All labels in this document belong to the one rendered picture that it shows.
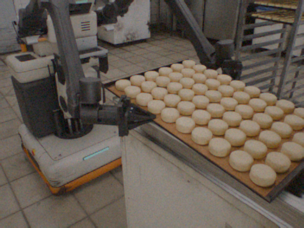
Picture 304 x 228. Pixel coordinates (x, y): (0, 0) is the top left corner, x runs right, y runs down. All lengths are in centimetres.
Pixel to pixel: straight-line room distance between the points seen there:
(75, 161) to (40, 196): 36
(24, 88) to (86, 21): 57
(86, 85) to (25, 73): 106
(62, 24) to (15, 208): 133
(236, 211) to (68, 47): 65
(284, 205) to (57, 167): 135
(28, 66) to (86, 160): 66
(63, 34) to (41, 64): 89
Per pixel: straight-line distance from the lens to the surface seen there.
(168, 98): 79
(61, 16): 91
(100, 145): 180
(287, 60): 214
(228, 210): 72
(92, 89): 72
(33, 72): 176
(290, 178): 64
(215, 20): 489
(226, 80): 95
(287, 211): 63
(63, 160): 173
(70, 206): 183
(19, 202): 197
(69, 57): 85
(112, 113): 72
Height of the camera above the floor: 131
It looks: 29 degrees down
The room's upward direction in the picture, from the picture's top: straight up
